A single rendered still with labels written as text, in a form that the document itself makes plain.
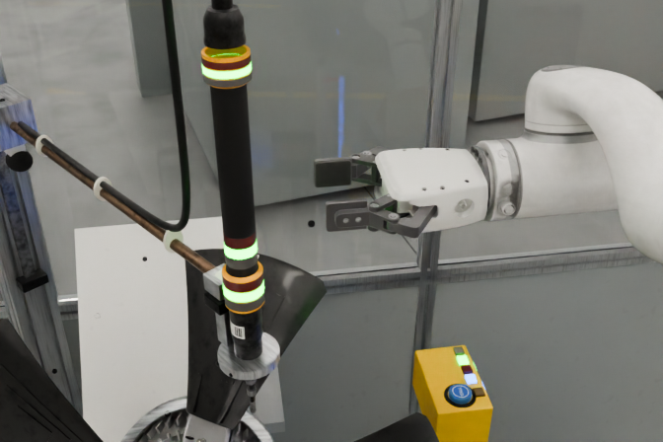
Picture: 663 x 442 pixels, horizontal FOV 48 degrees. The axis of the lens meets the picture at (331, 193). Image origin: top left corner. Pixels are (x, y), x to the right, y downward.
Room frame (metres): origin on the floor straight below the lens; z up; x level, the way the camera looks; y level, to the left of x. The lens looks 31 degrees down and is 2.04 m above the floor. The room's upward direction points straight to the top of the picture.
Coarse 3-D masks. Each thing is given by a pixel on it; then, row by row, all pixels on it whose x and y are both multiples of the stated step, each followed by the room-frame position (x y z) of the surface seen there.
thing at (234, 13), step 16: (224, 0) 0.62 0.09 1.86; (208, 16) 0.62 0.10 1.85; (224, 16) 0.62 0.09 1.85; (240, 16) 0.63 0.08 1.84; (208, 32) 0.62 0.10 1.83; (224, 32) 0.61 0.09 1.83; (240, 32) 0.62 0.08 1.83; (224, 48) 0.61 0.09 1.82; (240, 320) 0.61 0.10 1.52; (256, 320) 0.62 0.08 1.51; (240, 336) 0.61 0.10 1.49; (256, 336) 0.62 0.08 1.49; (240, 352) 0.62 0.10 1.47; (256, 352) 0.62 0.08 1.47
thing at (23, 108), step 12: (0, 96) 1.08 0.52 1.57; (12, 96) 1.08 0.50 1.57; (24, 96) 1.08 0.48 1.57; (0, 108) 1.04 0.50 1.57; (12, 108) 1.05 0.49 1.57; (24, 108) 1.06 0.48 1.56; (0, 120) 1.03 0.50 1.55; (12, 120) 1.04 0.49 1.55; (24, 120) 1.06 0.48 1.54; (0, 132) 1.03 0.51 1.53; (12, 132) 1.04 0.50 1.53; (0, 144) 1.03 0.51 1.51; (12, 144) 1.04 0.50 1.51
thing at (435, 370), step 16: (416, 352) 1.04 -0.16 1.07; (432, 352) 1.04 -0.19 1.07; (448, 352) 1.04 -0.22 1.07; (416, 368) 1.02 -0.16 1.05; (432, 368) 1.00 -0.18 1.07; (448, 368) 1.00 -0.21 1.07; (416, 384) 1.02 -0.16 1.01; (432, 384) 0.96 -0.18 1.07; (448, 384) 0.96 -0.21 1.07; (464, 384) 0.96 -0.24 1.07; (480, 384) 0.96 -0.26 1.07; (432, 400) 0.93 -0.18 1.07; (448, 400) 0.92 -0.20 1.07; (480, 400) 0.92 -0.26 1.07; (432, 416) 0.91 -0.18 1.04; (448, 416) 0.89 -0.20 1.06; (464, 416) 0.90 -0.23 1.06; (480, 416) 0.90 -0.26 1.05; (448, 432) 0.89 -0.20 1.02; (464, 432) 0.90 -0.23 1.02; (480, 432) 0.90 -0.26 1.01
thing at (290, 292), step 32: (224, 256) 0.85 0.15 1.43; (192, 288) 0.84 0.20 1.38; (288, 288) 0.78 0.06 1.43; (320, 288) 0.77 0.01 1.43; (192, 320) 0.81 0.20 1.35; (288, 320) 0.75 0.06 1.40; (192, 352) 0.78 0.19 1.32; (192, 384) 0.74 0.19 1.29; (224, 384) 0.71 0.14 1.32; (256, 384) 0.70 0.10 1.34; (224, 416) 0.68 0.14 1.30
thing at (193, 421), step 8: (192, 416) 0.72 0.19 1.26; (192, 424) 0.71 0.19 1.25; (200, 424) 0.70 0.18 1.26; (208, 424) 0.69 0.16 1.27; (216, 424) 0.68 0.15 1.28; (184, 432) 0.70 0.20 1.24; (192, 432) 0.70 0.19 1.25; (200, 432) 0.69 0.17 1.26; (208, 432) 0.68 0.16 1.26; (216, 432) 0.68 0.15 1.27; (224, 432) 0.67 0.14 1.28; (184, 440) 0.70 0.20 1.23; (192, 440) 0.69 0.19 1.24; (208, 440) 0.68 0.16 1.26; (216, 440) 0.67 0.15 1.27; (224, 440) 0.66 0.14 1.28
